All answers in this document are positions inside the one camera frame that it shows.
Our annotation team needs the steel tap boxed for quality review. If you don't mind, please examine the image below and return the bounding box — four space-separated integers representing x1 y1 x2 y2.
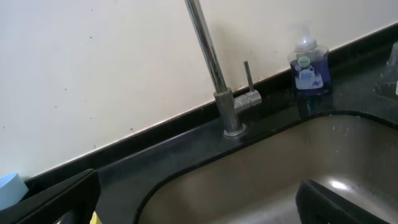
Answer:
183 0 262 138

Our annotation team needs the blue soap bottle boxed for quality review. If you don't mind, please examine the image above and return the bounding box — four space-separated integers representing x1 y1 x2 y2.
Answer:
287 21 332 96

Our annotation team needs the clear container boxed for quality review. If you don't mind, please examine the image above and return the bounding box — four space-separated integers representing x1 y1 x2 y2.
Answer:
373 40 398 102

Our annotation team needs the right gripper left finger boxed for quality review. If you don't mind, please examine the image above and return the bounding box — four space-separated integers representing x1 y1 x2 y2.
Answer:
0 169 101 224

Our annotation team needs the blue cup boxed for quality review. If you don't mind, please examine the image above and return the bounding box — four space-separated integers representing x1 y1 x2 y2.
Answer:
0 172 29 212

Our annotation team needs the yellow cup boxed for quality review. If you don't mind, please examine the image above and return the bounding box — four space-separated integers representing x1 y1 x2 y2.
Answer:
89 210 104 224

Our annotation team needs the steel sink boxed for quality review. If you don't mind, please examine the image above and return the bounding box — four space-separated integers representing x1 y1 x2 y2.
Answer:
133 110 398 224

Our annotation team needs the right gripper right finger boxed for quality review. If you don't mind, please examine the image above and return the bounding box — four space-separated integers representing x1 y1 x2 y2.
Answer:
295 179 391 224

